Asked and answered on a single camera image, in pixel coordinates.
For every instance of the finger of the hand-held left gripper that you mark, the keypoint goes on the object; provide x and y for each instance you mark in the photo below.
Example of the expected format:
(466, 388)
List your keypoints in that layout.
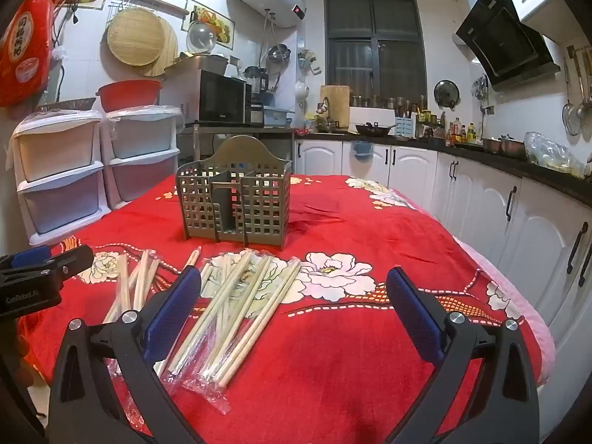
(69, 261)
(27, 257)

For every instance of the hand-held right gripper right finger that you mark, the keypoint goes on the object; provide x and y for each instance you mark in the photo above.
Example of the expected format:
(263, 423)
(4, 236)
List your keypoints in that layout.
(416, 314)

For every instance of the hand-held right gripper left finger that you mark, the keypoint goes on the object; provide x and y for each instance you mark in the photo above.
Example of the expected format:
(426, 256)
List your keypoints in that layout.
(171, 314)

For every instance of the set of wooden chopsticks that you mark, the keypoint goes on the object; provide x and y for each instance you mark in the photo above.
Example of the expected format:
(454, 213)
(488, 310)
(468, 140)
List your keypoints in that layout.
(240, 296)

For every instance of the grey plastic grid utensil holder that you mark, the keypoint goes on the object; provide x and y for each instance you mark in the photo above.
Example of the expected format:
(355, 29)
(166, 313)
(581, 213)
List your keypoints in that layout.
(231, 194)

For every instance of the hanging kitchen utensils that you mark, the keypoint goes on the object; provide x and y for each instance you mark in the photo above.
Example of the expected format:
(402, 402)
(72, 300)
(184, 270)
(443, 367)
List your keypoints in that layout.
(480, 87)

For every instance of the red floral blanket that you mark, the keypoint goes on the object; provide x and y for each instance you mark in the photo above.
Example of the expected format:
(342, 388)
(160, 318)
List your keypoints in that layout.
(347, 240)

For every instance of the plastic drawer unit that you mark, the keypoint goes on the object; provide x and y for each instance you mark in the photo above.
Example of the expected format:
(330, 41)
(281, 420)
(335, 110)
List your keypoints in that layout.
(55, 148)
(138, 138)

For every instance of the white kitchen cabinets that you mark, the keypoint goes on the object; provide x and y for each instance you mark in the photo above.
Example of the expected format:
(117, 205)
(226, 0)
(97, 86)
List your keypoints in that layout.
(416, 166)

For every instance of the wicker basket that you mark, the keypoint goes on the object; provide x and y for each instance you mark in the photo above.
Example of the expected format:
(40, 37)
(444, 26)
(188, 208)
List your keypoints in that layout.
(64, 105)

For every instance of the blue plastic bag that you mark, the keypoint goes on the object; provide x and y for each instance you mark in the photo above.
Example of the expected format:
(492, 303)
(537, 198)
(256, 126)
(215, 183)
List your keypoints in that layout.
(361, 147)

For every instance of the black countertop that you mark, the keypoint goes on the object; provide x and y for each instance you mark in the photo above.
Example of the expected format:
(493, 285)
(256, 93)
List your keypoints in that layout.
(508, 164)

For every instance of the red plastic basin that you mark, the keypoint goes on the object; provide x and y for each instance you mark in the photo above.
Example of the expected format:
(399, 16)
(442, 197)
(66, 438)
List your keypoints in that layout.
(129, 95)

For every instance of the small steel pot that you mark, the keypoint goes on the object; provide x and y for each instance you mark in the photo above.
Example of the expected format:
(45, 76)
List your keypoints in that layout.
(491, 145)

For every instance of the light blue knife holder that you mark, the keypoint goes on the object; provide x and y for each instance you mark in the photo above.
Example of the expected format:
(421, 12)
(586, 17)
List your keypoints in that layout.
(407, 127)

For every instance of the group of condiment bottles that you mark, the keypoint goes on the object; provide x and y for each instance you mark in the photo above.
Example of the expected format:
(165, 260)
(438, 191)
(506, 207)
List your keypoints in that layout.
(460, 132)

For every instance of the stainless steel table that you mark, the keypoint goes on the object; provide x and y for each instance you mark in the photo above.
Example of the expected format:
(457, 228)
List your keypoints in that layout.
(208, 128)

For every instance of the black wok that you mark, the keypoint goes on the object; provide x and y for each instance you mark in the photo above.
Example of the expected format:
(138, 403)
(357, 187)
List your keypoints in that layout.
(370, 129)

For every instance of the lidded steel pot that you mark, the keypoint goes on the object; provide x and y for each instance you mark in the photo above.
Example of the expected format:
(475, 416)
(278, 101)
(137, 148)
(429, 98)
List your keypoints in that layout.
(513, 145)

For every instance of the red hanging bag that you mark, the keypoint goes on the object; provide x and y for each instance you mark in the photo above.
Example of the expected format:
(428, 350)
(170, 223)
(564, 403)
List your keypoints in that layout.
(23, 51)

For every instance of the clear plastic bag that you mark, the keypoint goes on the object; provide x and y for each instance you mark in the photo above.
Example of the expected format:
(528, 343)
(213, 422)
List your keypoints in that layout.
(550, 155)

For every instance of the small silver appliance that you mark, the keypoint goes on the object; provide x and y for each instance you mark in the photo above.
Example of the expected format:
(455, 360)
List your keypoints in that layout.
(256, 114)

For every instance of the row of metal jars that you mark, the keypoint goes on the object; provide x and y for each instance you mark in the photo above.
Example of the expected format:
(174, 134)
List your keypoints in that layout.
(370, 101)

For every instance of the silver microwave oven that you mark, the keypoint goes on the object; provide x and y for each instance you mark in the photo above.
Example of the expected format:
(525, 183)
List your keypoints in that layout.
(217, 99)

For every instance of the hanging dark pot lid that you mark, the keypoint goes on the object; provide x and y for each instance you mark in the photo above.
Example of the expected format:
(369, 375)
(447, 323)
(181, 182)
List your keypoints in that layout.
(446, 93)

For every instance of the grey-blue plastic crate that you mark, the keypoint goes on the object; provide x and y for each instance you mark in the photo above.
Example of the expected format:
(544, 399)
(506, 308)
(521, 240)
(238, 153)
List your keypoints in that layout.
(277, 116)

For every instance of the wooden cutting board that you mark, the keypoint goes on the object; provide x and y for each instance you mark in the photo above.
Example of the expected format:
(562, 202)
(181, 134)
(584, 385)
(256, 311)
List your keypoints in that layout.
(337, 101)

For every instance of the metal faucet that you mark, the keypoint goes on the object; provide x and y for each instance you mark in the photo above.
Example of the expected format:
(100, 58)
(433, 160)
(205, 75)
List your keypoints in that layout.
(325, 106)

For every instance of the round wooden board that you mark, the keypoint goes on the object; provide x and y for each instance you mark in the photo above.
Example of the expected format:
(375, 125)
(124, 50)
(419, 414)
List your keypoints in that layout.
(169, 51)

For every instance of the round bamboo tray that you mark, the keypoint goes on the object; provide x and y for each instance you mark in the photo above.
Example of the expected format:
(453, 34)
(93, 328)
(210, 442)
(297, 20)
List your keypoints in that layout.
(136, 37)

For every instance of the rectangular metal tray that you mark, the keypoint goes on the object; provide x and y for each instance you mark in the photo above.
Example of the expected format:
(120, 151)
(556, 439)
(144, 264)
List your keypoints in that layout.
(199, 64)

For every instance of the black blender jug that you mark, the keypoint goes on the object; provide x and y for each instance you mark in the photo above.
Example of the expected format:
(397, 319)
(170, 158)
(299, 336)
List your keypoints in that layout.
(256, 81)

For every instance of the glass pot lid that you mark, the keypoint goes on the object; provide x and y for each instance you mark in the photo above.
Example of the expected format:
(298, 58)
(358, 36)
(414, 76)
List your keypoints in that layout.
(201, 37)

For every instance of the dark framed window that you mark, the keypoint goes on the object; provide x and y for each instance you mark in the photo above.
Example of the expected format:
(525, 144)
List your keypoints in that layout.
(370, 55)

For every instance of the hanging metal strainers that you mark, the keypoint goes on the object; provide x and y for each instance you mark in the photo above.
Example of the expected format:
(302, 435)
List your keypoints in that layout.
(576, 101)

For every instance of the hanging steel pot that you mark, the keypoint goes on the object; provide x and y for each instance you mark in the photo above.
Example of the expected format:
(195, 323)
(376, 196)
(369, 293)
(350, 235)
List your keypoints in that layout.
(278, 58)

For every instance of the black range hood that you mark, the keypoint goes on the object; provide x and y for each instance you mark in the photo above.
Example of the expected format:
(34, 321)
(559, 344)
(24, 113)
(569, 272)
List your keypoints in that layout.
(504, 41)

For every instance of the wall outlet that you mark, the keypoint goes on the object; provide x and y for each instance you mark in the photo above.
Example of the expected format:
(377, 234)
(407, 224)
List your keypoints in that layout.
(487, 110)

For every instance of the hanging wall caddy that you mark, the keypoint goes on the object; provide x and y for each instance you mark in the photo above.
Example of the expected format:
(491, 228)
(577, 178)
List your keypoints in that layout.
(309, 60)

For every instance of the small fruit wall picture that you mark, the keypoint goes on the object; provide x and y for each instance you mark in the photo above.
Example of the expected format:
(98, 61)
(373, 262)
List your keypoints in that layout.
(215, 23)

